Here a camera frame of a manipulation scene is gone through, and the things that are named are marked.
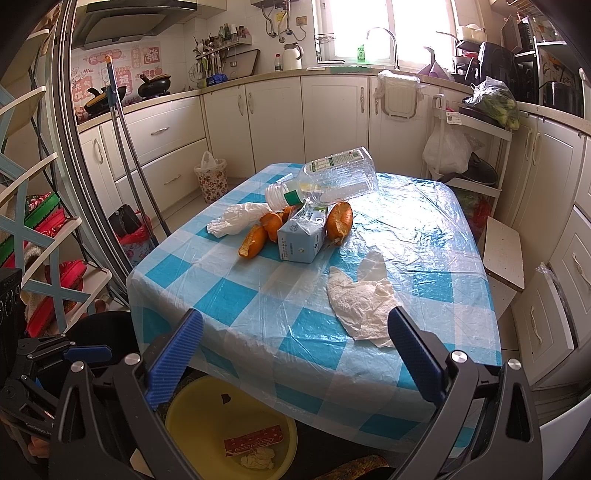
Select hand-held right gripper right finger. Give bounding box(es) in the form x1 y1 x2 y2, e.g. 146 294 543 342
388 305 541 480

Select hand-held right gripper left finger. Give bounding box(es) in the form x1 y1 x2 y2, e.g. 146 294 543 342
48 308 204 480

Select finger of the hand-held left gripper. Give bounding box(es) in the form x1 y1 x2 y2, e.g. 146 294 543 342
16 336 112 365

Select yellow plastic basin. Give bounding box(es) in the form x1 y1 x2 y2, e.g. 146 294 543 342
165 376 298 480

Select red paper wrapper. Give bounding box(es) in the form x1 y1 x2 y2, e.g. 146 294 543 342
224 424 283 457

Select small tissue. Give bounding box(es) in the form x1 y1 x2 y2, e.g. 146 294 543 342
240 447 276 472

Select small bread roll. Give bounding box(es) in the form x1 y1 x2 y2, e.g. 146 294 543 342
238 224 269 260

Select clear plastic bottle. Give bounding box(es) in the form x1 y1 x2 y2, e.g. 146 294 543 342
265 147 379 210

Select white blue shelf unit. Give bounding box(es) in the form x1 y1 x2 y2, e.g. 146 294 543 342
0 28 112 352

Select crumpled white tissue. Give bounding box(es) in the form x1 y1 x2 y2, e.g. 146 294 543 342
206 202 271 238
327 265 407 348

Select blue white checkered tablecloth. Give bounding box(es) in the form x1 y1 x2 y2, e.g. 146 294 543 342
126 161 504 455

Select black bag on red bag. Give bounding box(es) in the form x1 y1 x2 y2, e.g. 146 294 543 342
108 203 154 269

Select orange patterned cloth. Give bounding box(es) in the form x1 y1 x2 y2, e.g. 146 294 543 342
314 455 398 480

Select white stool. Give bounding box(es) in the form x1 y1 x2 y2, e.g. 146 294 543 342
480 217 525 319

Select plastic covered flat board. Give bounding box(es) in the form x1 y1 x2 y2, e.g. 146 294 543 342
536 263 578 352

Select large bread roll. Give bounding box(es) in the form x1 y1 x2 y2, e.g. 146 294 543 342
325 202 354 246

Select red plastic bag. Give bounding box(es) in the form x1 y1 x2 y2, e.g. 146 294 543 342
457 191 491 232

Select orange peel piece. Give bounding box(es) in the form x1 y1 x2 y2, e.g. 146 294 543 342
259 205 296 243

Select blue white milk carton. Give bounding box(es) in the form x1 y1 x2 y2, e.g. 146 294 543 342
277 203 328 264

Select floral waste bin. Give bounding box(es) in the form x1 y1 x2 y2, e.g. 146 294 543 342
194 151 229 204

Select dark frying pan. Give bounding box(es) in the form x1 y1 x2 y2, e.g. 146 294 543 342
438 154 499 188

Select metal pole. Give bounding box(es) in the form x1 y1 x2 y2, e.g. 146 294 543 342
115 99 171 237

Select white plastic bag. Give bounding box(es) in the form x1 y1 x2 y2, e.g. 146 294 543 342
422 122 472 174

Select white storage rack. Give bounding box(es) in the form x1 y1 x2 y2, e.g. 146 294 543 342
431 92 513 222

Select black wok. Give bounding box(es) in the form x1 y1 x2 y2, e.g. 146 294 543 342
139 74 174 99
84 85 118 117

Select cream kitchen cabinets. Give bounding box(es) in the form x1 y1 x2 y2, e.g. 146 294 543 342
76 69 591 393

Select white hanging bin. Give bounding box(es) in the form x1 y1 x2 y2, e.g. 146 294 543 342
379 71 421 118

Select bag of green vegetables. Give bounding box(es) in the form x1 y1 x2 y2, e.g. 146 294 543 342
464 76 520 130

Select purple paper bag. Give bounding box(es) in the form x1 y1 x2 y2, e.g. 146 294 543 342
418 46 455 80

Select black air fryer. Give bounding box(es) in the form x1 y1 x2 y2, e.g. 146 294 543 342
478 41 518 88

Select kitchen utensil rack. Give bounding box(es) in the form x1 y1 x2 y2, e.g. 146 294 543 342
191 23 252 88

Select chrome faucet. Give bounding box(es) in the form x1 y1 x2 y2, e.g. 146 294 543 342
367 28 400 70

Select white thermos jug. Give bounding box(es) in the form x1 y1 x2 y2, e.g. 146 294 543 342
281 42 304 71

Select range hood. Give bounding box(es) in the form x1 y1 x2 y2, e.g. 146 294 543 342
74 0 199 51

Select grey sliding door frame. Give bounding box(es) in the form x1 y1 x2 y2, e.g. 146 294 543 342
46 0 134 308

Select blue metal mop handle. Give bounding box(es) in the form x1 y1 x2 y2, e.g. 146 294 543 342
104 54 160 245

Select pink wall stickers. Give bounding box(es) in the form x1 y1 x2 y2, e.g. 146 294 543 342
71 44 162 116

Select wire dish rack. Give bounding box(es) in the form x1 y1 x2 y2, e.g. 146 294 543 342
315 34 347 63

